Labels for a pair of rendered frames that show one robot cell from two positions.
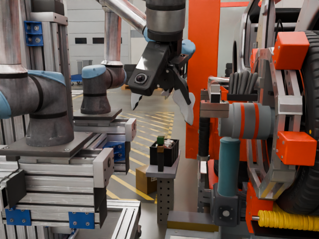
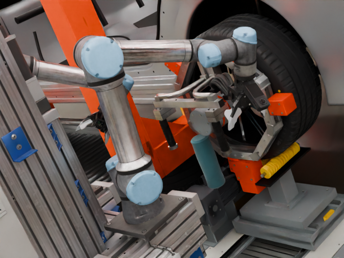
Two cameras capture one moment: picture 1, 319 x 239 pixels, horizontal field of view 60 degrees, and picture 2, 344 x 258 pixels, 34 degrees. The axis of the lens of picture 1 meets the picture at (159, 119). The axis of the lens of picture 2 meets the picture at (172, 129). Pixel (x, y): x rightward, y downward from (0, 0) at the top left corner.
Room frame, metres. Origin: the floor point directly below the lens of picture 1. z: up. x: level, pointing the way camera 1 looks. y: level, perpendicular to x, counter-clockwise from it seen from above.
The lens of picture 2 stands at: (-0.53, 1.47, 1.70)
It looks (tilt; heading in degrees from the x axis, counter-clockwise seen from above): 20 degrees down; 316
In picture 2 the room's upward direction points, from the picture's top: 22 degrees counter-clockwise
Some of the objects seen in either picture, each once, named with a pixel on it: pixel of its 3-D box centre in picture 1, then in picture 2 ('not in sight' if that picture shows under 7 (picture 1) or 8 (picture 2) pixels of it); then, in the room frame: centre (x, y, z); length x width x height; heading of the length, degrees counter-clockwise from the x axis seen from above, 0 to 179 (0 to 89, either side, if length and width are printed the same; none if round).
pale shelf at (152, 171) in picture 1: (164, 161); not in sight; (1.67, -0.04, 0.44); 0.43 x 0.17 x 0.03; 172
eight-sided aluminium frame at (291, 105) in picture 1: (266, 121); (225, 104); (1.03, -0.41, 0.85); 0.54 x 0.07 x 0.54; 172
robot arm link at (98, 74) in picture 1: (95, 78); not in sight; (1.39, 0.32, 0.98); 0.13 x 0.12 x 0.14; 151
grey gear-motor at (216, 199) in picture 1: (250, 216); (223, 200); (1.33, -0.49, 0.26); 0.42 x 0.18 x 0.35; 82
